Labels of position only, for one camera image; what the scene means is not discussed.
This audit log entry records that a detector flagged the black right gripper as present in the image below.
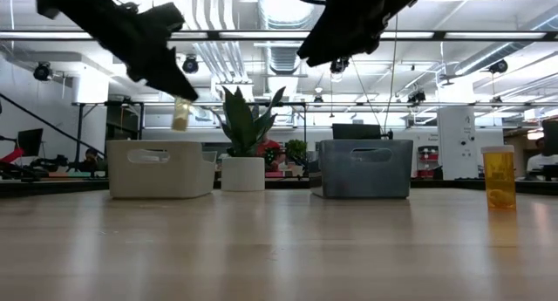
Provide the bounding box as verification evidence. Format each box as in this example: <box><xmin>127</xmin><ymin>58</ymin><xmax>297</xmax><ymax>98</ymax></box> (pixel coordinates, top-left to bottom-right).
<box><xmin>297</xmin><ymin>0</ymin><xmax>431</xmax><ymax>67</ymax></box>

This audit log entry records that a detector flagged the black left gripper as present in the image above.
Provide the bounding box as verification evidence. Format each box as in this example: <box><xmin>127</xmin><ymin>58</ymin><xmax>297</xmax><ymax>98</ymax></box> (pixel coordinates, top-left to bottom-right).
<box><xmin>33</xmin><ymin>0</ymin><xmax>200</xmax><ymax>101</ymax></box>

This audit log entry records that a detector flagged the pale yellow pill bottle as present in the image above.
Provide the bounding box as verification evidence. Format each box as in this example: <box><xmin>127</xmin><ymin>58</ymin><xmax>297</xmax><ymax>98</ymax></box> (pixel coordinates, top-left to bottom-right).
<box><xmin>171</xmin><ymin>97</ymin><xmax>194</xmax><ymax>133</ymax></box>

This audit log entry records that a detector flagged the large amber pill bottle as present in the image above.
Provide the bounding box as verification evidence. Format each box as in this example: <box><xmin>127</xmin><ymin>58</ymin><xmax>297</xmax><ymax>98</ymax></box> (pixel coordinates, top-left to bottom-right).
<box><xmin>480</xmin><ymin>145</ymin><xmax>518</xmax><ymax>211</ymax></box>

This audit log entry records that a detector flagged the white plastic bin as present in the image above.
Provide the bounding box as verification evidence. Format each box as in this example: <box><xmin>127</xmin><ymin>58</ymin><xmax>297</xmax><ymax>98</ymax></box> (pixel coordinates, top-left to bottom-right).
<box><xmin>105</xmin><ymin>139</ymin><xmax>218</xmax><ymax>200</ymax></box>

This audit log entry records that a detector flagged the grey plastic bin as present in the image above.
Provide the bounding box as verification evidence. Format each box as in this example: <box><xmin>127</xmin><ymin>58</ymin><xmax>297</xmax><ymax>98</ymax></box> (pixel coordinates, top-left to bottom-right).
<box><xmin>311</xmin><ymin>139</ymin><xmax>414</xmax><ymax>200</ymax></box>

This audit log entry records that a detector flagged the black cabinet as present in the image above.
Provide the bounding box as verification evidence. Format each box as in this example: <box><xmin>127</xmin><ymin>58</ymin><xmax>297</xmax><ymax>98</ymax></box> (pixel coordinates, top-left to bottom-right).
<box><xmin>105</xmin><ymin>100</ymin><xmax>145</xmax><ymax>140</ymax></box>

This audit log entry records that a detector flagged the black wide monitor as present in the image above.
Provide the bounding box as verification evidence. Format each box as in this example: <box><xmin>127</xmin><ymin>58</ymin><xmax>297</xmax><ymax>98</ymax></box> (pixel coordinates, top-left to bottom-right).
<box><xmin>331</xmin><ymin>123</ymin><xmax>383</xmax><ymax>140</ymax></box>

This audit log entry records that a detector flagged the person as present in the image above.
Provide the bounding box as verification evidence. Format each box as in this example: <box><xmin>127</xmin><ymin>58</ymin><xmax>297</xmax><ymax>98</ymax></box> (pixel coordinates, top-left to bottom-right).
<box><xmin>82</xmin><ymin>147</ymin><xmax>105</xmax><ymax>174</ymax></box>
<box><xmin>526</xmin><ymin>137</ymin><xmax>551</xmax><ymax>174</ymax></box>
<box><xmin>256</xmin><ymin>134</ymin><xmax>287</xmax><ymax>174</ymax></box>

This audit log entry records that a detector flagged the small green bushy plant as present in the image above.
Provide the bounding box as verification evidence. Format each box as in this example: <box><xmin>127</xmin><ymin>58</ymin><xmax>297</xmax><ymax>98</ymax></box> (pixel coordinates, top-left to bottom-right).
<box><xmin>285</xmin><ymin>138</ymin><xmax>309</xmax><ymax>168</ymax></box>

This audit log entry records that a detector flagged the snake plant in white pot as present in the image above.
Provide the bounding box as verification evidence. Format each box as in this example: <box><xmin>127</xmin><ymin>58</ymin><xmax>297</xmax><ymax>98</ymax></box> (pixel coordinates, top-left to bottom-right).
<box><xmin>210</xmin><ymin>86</ymin><xmax>287</xmax><ymax>193</ymax></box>

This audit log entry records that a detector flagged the black tilted panel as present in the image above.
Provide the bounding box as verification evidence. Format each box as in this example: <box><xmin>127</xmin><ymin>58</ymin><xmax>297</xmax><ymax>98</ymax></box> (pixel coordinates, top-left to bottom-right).
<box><xmin>17</xmin><ymin>128</ymin><xmax>44</xmax><ymax>158</ymax></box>

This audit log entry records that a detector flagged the red tool cart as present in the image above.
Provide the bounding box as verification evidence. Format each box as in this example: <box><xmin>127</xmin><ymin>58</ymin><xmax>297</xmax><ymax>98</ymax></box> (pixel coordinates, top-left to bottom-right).
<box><xmin>417</xmin><ymin>144</ymin><xmax>439</xmax><ymax>180</ymax></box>

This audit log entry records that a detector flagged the red bar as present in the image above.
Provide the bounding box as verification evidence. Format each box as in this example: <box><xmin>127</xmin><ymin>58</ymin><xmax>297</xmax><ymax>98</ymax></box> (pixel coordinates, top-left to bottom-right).
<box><xmin>0</xmin><ymin>147</ymin><xmax>25</xmax><ymax>165</ymax></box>

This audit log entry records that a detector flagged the silver round ventilation duct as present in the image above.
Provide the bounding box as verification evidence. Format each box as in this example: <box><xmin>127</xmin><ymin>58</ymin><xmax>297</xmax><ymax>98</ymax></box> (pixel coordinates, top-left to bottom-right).
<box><xmin>256</xmin><ymin>0</ymin><xmax>318</xmax><ymax>75</ymax></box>

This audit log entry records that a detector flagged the thin hanging black cable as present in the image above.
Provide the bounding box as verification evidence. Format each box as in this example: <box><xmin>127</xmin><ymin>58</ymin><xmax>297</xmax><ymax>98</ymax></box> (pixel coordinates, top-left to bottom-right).
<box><xmin>382</xmin><ymin>12</ymin><xmax>398</xmax><ymax>135</ymax></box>

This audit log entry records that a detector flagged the long black ceiling light rail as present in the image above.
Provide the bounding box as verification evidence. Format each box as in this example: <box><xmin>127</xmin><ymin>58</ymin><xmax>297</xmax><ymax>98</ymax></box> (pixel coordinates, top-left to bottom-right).
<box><xmin>0</xmin><ymin>29</ymin><xmax>558</xmax><ymax>43</ymax></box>

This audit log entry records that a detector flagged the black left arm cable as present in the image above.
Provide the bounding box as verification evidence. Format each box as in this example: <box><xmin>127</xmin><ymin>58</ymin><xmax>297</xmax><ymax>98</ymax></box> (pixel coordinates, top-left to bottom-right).
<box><xmin>0</xmin><ymin>92</ymin><xmax>107</xmax><ymax>157</ymax></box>

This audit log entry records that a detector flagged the black aluminium rig frame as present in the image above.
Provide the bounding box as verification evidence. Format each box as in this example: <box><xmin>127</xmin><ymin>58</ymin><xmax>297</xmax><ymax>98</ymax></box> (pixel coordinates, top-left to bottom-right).
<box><xmin>0</xmin><ymin>178</ymin><xmax>558</xmax><ymax>200</ymax></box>

